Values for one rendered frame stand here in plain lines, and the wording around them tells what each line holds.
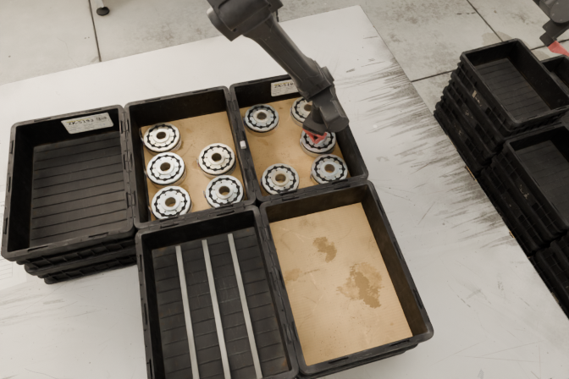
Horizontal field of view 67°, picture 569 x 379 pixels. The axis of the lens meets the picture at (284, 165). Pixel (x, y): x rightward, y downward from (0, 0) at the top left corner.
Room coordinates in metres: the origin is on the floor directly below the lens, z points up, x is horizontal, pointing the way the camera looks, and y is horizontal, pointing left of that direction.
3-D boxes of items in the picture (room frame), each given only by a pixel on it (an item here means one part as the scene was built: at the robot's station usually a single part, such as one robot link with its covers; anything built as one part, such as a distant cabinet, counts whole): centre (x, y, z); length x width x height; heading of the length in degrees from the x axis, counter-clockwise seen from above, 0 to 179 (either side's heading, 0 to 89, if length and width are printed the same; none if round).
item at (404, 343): (0.33, -0.14, 0.92); 0.40 x 0.30 x 0.02; 17
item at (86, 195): (0.54, 0.55, 0.87); 0.40 x 0.30 x 0.11; 17
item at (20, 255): (0.54, 0.55, 0.92); 0.40 x 0.30 x 0.02; 17
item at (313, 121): (0.73, -0.09, 0.98); 0.10 x 0.07 x 0.07; 152
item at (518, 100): (1.26, -0.93, 0.37); 0.40 x 0.30 x 0.45; 21
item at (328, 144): (0.73, -0.10, 0.86); 0.10 x 0.10 x 0.01
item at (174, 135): (0.71, 0.36, 0.86); 0.10 x 0.10 x 0.01
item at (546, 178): (0.88, -1.09, 0.31); 0.40 x 0.30 x 0.34; 22
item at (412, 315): (0.33, -0.14, 0.87); 0.40 x 0.30 x 0.11; 17
